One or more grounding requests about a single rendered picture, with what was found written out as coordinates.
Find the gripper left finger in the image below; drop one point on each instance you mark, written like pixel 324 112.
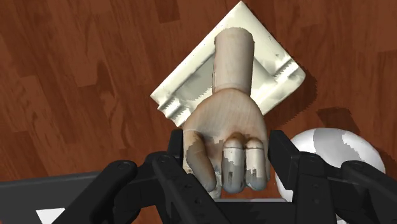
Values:
pixel 173 186

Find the dark grey flat object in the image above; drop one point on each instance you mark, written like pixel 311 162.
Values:
pixel 37 192

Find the wooden mannequin hand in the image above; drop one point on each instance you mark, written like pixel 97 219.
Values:
pixel 228 118

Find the cream square dish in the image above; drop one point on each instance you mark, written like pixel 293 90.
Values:
pixel 273 56

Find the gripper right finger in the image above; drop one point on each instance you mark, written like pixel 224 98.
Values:
pixel 313 186

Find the white round object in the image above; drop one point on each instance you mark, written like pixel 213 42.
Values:
pixel 338 145

